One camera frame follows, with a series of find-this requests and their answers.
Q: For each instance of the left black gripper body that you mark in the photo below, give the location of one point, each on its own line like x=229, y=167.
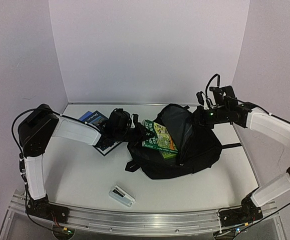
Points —
x=126, y=135

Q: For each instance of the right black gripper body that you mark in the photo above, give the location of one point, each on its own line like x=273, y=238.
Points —
x=199, y=117

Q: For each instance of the dark blue hardcover book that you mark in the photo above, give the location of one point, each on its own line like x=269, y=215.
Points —
x=103, y=146

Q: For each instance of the black student backpack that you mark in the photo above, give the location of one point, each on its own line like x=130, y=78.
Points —
x=180, y=143

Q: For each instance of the green paperback book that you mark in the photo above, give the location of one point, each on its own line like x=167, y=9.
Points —
x=160, y=138
x=167, y=155

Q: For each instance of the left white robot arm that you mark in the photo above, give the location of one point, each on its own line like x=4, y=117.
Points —
x=41, y=125

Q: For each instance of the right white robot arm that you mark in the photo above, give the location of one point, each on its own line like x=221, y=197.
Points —
x=228, y=109

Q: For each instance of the blue notebook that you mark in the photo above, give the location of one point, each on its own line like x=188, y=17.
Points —
x=85, y=116

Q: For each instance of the white stapler box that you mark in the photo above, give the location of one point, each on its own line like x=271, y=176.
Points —
x=121, y=196

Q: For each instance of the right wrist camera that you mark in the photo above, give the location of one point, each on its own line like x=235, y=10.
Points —
x=224, y=96

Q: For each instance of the aluminium mounting rail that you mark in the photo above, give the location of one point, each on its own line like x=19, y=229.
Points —
x=145, y=224

